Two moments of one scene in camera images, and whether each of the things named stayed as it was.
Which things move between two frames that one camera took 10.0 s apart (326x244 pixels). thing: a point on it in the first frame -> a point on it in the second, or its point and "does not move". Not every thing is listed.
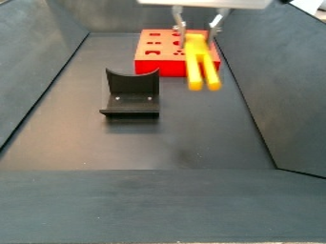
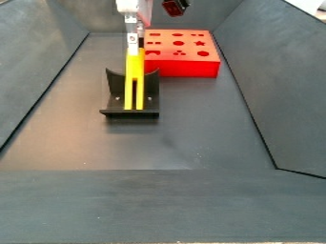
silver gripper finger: (216, 25) -> (133, 35)
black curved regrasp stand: (134, 95) does not move
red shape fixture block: (161, 51) does not move
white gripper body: (236, 4) -> (134, 8)
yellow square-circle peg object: (196, 43) -> (134, 71)
